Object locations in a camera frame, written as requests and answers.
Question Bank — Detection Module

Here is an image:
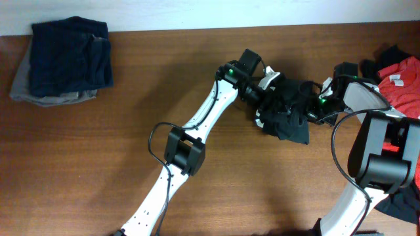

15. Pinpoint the dark green t-shirt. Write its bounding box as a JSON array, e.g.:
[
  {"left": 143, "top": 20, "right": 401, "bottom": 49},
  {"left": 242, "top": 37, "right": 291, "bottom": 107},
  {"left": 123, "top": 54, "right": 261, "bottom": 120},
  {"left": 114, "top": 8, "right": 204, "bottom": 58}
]
[{"left": 255, "top": 77, "right": 323, "bottom": 145}]

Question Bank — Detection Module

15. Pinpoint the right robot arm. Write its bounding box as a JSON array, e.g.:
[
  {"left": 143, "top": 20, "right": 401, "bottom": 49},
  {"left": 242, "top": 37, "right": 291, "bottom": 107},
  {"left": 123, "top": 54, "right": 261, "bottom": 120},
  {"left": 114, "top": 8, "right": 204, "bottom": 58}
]
[{"left": 305, "top": 62, "right": 419, "bottom": 236}]

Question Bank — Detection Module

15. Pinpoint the black garment under pile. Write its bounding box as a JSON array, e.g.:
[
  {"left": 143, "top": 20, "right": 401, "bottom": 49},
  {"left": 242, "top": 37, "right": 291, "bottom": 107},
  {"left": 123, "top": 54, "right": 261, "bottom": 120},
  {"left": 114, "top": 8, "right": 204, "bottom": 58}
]
[{"left": 360, "top": 45, "right": 419, "bottom": 225}]

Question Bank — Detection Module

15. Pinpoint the folded grey garment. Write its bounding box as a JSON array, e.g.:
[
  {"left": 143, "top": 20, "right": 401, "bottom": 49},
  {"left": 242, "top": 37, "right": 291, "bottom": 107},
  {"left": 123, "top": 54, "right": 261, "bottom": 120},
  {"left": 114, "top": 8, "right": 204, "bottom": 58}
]
[{"left": 9, "top": 41, "right": 98, "bottom": 108}]

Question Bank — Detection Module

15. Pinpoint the folded navy blue garment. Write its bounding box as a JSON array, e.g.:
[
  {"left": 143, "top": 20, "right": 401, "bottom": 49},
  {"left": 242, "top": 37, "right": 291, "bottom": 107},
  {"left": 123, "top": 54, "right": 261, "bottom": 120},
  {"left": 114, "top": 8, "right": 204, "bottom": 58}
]
[{"left": 30, "top": 16, "right": 114, "bottom": 97}]

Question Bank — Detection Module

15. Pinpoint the red t-shirt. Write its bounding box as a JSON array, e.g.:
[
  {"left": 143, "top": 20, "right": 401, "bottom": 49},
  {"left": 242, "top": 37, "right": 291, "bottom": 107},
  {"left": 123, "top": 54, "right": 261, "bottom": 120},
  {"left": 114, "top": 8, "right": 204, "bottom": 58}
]
[{"left": 377, "top": 56, "right": 420, "bottom": 191}]

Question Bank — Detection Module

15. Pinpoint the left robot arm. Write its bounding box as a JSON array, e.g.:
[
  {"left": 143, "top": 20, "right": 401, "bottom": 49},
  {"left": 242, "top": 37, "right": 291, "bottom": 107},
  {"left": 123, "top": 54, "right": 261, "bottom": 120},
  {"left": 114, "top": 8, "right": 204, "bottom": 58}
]
[{"left": 116, "top": 49, "right": 281, "bottom": 235}]

